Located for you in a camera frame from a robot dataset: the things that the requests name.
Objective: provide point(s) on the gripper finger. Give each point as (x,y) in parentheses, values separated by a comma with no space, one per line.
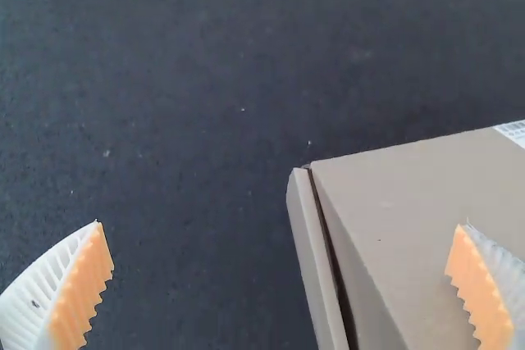
(492,292)
(53,296)

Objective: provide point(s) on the cardboard box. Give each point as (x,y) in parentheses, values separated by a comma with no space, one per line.
(389,223)

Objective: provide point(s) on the black mat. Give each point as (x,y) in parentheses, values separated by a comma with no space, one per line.
(184,79)

